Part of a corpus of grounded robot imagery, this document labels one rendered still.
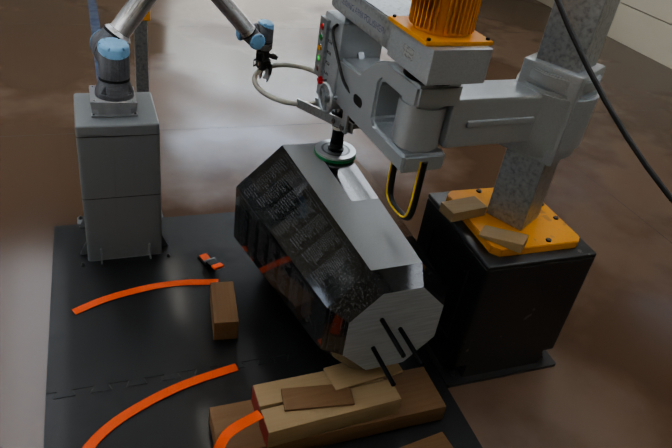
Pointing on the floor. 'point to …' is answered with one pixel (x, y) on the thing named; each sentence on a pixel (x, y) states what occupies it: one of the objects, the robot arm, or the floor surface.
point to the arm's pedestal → (119, 181)
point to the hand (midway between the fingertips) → (264, 78)
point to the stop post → (141, 55)
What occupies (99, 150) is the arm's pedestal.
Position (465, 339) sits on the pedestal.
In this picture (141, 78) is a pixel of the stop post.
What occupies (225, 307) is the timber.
